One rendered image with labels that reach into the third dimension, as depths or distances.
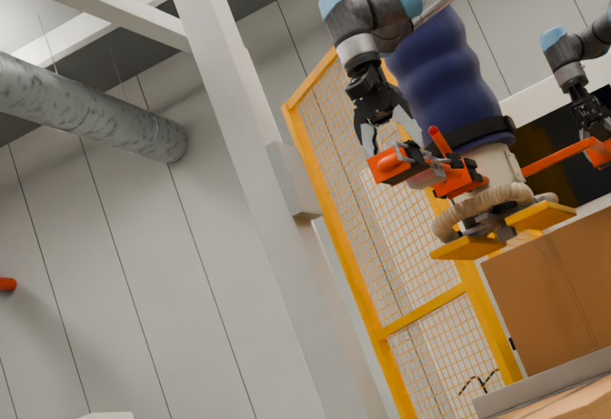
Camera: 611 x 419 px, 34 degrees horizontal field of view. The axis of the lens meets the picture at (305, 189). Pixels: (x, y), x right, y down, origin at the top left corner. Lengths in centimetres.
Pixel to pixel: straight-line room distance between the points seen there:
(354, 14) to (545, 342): 123
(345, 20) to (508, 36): 1025
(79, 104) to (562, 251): 849
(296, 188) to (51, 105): 689
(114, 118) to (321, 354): 796
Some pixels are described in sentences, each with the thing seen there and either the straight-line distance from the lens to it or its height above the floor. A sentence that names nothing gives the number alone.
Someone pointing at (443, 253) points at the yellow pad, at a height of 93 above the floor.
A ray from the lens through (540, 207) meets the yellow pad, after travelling 221.
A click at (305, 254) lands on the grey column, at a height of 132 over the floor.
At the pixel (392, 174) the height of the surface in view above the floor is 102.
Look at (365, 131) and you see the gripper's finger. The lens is 188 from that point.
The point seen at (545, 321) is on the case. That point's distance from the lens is 280.
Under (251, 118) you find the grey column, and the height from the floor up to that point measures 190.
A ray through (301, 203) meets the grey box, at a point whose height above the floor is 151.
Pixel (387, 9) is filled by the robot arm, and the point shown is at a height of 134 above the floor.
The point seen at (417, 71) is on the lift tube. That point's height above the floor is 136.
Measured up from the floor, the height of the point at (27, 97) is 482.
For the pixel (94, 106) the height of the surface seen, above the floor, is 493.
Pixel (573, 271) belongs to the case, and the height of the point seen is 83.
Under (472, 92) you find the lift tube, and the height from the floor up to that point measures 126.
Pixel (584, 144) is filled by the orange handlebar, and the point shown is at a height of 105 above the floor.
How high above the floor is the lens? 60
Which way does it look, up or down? 15 degrees up
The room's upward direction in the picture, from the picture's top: 21 degrees counter-clockwise
